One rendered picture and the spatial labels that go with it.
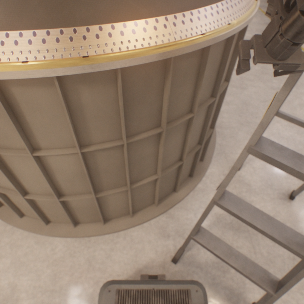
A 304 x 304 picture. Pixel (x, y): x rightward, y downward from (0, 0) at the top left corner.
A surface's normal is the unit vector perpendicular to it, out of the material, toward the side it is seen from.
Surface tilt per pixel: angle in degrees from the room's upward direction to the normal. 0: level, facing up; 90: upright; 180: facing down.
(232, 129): 0
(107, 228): 0
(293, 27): 106
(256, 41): 30
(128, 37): 43
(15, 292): 0
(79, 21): 62
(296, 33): 114
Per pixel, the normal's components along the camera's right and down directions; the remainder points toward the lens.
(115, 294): 0.04, -0.65
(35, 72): 0.16, 0.75
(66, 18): 0.24, 0.35
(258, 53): 0.03, -0.18
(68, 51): 0.20, 0.03
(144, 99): 0.47, 0.68
